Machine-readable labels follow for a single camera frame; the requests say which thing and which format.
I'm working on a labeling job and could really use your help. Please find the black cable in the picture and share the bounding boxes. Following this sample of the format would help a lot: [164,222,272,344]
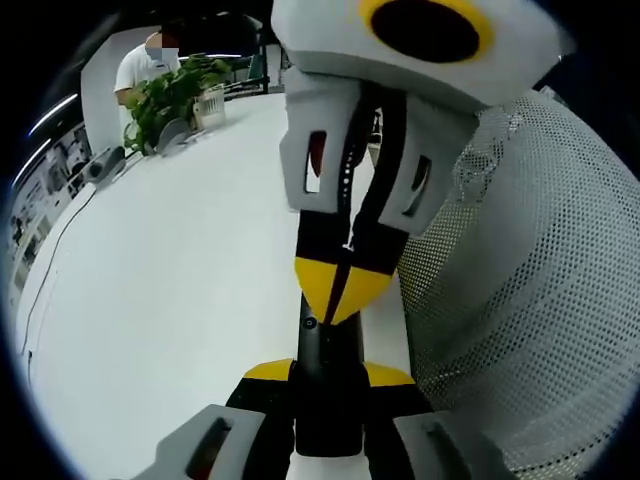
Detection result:
[18,183,102,364]

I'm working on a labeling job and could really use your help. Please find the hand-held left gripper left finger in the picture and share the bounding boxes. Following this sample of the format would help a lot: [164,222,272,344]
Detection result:
[129,357,297,480]

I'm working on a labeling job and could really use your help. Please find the glass jar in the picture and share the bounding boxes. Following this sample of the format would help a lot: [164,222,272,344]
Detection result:
[193,84,228,133]

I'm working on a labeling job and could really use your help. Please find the white mesh laundry basket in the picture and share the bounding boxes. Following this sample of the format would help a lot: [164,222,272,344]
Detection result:
[393,88,640,480]

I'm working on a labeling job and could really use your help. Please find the black remote control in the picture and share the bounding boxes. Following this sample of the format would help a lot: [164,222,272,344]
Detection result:
[293,293,370,457]

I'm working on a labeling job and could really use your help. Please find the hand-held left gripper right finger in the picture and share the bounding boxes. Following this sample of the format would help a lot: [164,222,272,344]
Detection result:
[361,358,502,480]

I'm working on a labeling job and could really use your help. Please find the green potted plant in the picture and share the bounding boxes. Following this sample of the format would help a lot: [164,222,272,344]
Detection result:
[123,53,232,157]

